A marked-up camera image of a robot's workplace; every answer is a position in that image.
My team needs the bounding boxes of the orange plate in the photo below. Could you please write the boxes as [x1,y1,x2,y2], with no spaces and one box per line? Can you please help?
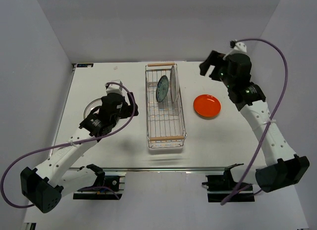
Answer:
[193,94,221,118]

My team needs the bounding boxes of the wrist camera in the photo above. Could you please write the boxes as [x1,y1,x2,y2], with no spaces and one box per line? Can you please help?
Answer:
[105,83,122,95]
[223,40,247,60]

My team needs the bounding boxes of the aluminium table rail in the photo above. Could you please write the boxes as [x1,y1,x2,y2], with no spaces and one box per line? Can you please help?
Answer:
[66,167,236,173]

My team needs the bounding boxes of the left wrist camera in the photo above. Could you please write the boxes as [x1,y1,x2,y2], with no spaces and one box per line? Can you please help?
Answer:
[105,83,122,95]

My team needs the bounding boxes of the purple cable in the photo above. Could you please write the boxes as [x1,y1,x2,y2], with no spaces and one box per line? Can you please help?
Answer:
[0,83,136,208]
[220,38,289,205]

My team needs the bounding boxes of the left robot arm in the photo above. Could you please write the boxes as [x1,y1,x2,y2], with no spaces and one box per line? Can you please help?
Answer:
[21,62,225,212]

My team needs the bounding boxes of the wire dish rack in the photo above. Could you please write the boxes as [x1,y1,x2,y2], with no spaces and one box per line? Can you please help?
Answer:
[145,63,187,150]

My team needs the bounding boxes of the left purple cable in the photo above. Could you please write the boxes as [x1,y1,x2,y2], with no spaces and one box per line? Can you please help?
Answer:
[0,83,136,208]

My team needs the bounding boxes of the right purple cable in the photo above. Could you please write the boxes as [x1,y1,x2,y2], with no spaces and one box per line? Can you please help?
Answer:
[220,38,289,205]

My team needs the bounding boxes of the large white plate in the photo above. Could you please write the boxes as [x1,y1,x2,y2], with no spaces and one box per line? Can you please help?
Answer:
[83,98,102,119]
[170,64,180,103]

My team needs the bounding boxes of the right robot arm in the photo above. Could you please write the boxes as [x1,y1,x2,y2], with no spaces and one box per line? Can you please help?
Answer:
[210,51,310,192]

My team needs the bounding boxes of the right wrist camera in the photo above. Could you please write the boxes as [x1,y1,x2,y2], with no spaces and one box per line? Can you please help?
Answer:
[223,40,247,60]

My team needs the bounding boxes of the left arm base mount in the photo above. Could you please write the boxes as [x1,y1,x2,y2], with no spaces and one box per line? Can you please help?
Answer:
[73,172,125,200]

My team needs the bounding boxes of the dark patterned plate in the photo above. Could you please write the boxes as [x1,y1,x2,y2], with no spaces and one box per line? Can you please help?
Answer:
[156,75,169,102]

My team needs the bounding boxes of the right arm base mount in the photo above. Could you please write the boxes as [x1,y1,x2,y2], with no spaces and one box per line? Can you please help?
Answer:
[202,164,255,203]

